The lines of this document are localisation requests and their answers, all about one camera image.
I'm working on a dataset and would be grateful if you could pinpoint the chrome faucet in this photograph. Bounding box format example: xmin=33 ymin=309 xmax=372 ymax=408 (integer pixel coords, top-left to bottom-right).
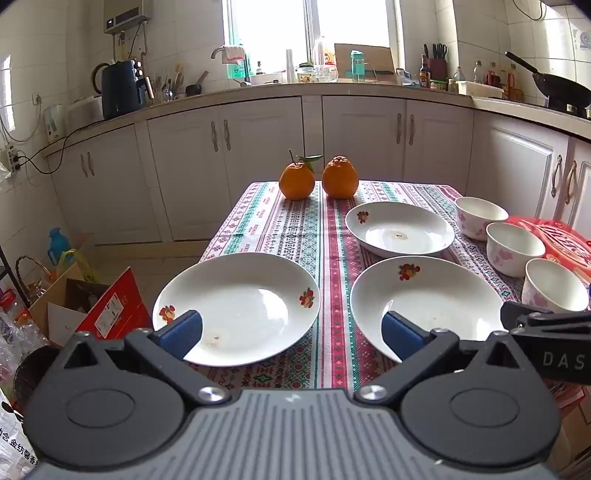
xmin=211 ymin=46 xmax=252 ymax=87

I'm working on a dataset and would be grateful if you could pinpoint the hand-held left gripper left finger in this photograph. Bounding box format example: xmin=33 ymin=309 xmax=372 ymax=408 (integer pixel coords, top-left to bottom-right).
xmin=58 ymin=310 xmax=232 ymax=407

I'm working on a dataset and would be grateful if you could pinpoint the small black pot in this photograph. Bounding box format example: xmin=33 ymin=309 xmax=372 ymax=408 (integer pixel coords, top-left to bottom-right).
xmin=185 ymin=71 xmax=209 ymax=97

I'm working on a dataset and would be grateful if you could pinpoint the kitchen countertop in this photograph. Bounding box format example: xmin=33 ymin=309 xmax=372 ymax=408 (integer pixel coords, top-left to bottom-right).
xmin=44 ymin=80 xmax=591 ymax=158

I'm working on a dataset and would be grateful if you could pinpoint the blue thermos bottle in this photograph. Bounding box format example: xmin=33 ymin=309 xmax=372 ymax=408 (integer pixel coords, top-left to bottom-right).
xmin=48 ymin=227 xmax=71 ymax=267

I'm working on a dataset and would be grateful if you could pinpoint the red cardboard box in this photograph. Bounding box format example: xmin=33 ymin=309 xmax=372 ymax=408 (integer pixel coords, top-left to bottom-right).
xmin=29 ymin=267 xmax=154 ymax=348

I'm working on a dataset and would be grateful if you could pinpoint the white bowl with pink flowers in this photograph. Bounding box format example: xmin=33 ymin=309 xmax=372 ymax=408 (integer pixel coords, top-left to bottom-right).
xmin=455 ymin=196 xmax=509 ymax=241
xmin=523 ymin=258 xmax=590 ymax=315
xmin=486 ymin=222 xmax=547 ymax=278

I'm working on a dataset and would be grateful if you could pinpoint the utensil holder with utensils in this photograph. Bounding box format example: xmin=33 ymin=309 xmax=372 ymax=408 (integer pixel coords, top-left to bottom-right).
xmin=154 ymin=65 xmax=186 ymax=103

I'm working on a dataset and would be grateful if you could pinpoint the orange with green leaf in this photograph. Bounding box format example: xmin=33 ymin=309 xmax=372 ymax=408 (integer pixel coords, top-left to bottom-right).
xmin=279 ymin=150 xmax=323 ymax=200

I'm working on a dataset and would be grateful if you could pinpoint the black bin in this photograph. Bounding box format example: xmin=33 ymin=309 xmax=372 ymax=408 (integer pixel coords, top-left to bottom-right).
xmin=14 ymin=346 xmax=60 ymax=412

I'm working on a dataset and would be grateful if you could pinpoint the wicker basket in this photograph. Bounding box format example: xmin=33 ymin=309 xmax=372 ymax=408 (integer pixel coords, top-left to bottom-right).
xmin=15 ymin=256 xmax=54 ymax=302

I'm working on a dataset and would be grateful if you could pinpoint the white electric kettle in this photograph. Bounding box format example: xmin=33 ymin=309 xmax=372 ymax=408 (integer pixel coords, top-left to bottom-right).
xmin=44 ymin=104 xmax=66 ymax=143

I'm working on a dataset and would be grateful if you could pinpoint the white plate with fruit print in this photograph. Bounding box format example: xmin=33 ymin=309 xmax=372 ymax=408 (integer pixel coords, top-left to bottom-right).
xmin=350 ymin=257 xmax=507 ymax=363
xmin=152 ymin=252 xmax=320 ymax=368
xmin=345 ymin=202 xmax=455 ymax=258

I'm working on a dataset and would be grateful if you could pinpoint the white plastic tray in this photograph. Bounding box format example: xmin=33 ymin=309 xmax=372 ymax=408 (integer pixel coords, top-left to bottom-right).
xmin=456 ymin=80 xmax=504 ymax=99

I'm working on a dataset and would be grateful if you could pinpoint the cooking oil bottle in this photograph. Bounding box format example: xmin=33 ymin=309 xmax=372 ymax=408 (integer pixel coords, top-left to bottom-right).
xmin=312 ymin=36 xmax=336 ymax=70

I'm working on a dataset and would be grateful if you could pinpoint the black wok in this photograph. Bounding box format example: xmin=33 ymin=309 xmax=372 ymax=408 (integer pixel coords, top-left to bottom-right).
xmin=505 ymin=51 xmax=591 ymax=110

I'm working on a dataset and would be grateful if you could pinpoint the bumpy orange without leaf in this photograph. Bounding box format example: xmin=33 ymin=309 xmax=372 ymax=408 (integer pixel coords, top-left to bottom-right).
xmin=322 ymin=156 xmax=359 ymax=199

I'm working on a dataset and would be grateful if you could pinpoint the knife block with knives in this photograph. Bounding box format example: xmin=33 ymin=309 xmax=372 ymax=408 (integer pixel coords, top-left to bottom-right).
xmin=423 ymin=43 xmax=448 ymax=80

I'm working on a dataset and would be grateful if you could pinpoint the yellow green bag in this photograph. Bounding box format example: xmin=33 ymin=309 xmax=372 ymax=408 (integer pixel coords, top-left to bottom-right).
xmin=55 ymin=249 xmax=100 ymax=283

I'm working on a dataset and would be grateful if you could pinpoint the patterned red green tablecloth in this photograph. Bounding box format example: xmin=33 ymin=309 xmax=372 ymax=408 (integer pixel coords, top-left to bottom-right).
xmin=198 ymin=180 xmax=591 ymax=393

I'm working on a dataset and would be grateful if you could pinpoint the dark blue air fryer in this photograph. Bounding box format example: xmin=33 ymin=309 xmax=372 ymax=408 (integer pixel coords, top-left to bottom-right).
xmin=102 ymin=60 xmax=148 ymax=120

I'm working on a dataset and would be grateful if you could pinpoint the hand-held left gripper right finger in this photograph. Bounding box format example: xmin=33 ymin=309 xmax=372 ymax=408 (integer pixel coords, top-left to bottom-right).
xmin=353 ymin=311 xmax=532 ymax=407

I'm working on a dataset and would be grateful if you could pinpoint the gas stove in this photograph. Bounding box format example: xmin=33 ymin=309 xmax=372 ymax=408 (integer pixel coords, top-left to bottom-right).
xmin=547 ymin=102 xmax=591 ymax=121

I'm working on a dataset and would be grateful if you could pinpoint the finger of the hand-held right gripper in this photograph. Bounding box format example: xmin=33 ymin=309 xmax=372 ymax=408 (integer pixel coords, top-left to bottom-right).
xmin=501 ymin=300 xmax=591 ymax=341

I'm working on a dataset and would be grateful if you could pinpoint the red plastic tray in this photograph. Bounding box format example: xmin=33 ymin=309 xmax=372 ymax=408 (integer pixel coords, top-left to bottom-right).
xmin=505 ymin=216 xmax=591 ymax=271

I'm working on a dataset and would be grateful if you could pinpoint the wall water heater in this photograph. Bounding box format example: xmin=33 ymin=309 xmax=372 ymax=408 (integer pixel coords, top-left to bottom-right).
xmin=104 ymin=0 xmax=152 ymax=34

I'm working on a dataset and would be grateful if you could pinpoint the white kitchen cabinet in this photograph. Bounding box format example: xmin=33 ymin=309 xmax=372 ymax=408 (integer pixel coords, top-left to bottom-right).
xmin=46 ymin=95 xmax=591 ymax=245

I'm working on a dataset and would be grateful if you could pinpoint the white rice cooker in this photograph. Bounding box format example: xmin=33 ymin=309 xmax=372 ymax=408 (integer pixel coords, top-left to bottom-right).
xmin=67 ymin=96 xmax=103 ymax=134

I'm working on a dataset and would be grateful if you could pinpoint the window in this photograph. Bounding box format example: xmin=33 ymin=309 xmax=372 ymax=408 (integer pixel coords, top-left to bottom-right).
xmin=222 ymin=0 xmax=402 ymax=70

